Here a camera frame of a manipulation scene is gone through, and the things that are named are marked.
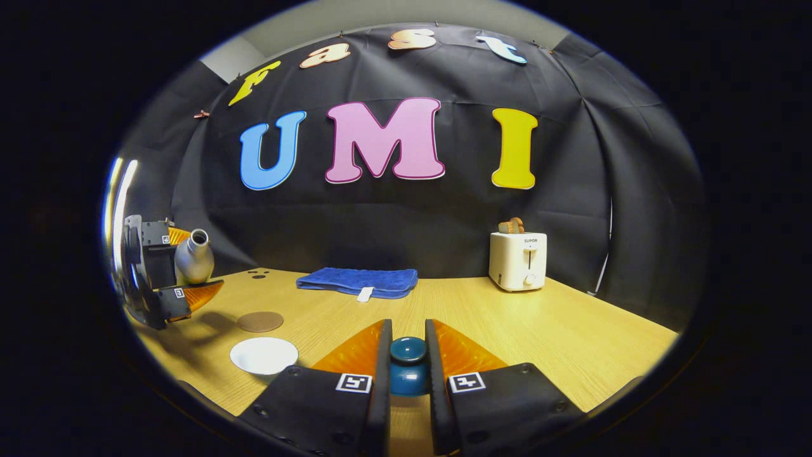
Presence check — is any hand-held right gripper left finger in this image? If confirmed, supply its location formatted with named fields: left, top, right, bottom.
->
left=238, top=319, right=394, bottom=457

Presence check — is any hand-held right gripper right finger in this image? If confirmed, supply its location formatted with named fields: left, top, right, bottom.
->
left=424, top=319, right=586, bottom=457

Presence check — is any silver green-label water bottle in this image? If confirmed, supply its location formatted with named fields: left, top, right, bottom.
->
left=174, top=228, right=215, bottom=285

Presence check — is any round brown coaster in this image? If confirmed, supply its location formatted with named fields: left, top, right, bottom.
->
left=237, top=311, right=285, bottom=333

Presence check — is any folded blue towel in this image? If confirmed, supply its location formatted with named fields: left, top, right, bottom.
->
left=296, top=267, right=419, bottom=300

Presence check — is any white toaster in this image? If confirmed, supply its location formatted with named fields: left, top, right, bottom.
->
left=488, top=232, right=548, bottom=293

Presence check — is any black backdrop cloth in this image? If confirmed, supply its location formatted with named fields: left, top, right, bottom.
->
left=111, top=24, right=708, bottom=331

